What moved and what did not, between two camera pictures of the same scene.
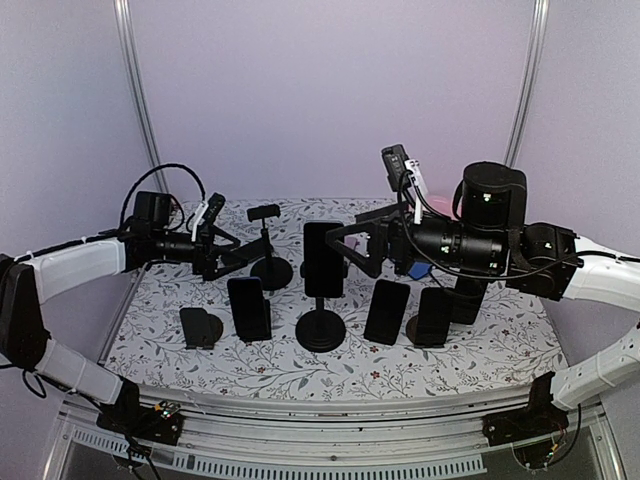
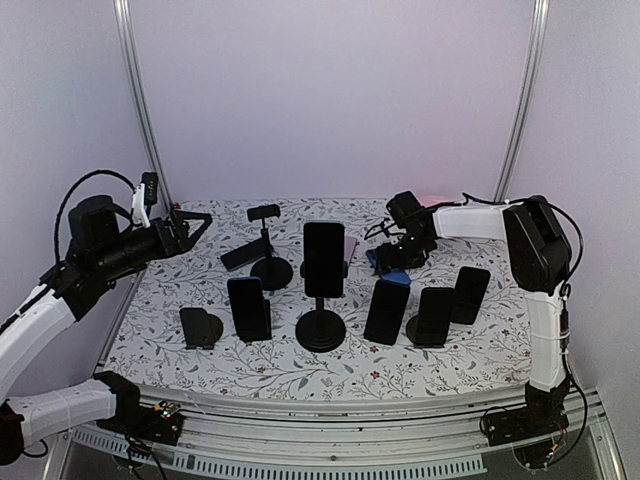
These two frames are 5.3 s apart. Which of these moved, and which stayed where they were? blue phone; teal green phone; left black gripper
Moved: blue phone; left black gripper
Stayed: teal green phone
